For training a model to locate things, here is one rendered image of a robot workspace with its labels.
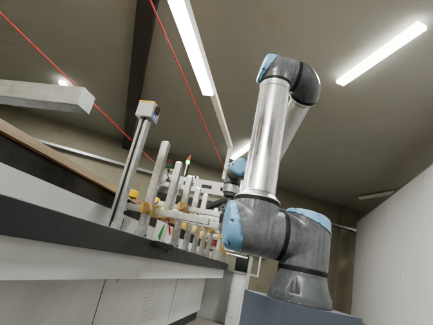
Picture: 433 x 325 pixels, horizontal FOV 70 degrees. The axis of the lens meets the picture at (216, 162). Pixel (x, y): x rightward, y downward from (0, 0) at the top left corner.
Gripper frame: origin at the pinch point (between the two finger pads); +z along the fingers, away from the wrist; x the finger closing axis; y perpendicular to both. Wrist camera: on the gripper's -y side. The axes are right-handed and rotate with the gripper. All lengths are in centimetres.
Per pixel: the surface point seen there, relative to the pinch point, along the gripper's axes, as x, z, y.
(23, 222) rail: -101, 17, -25
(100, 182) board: -45, -6, -46
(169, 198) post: -5.9, -11.5, -28.9
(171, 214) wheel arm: -26.6, -0.4, -18.5
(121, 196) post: -57, 0, -28
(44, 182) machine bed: -72, 3, -49
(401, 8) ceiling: 95, -251, 119
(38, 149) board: -83, -6, -46
